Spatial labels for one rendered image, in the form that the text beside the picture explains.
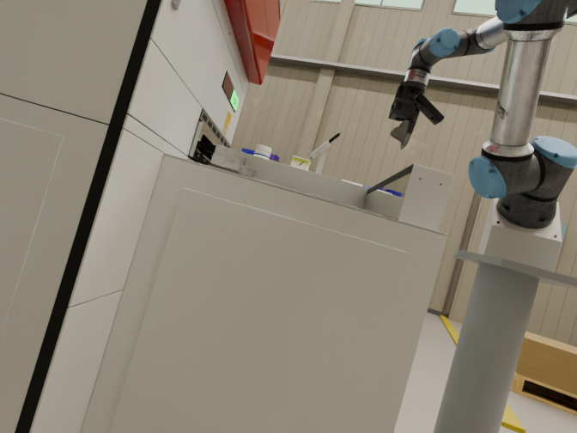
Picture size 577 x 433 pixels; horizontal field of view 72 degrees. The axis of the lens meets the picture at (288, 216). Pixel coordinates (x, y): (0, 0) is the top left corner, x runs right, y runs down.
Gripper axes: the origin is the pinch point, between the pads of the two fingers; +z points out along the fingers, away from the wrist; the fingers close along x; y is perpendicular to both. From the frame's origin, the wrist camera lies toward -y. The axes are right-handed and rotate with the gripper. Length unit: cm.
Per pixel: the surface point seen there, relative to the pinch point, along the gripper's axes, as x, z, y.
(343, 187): -15.1, 16.5, 14.1
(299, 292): 46, 49, 23
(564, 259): -544, -45, -426
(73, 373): 57, 73, 59
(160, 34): 63, 11, 59
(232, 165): 22, 24, 48
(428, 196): 39.9, 21.0, 0.5
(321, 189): -15.1, 19.3, 21.7
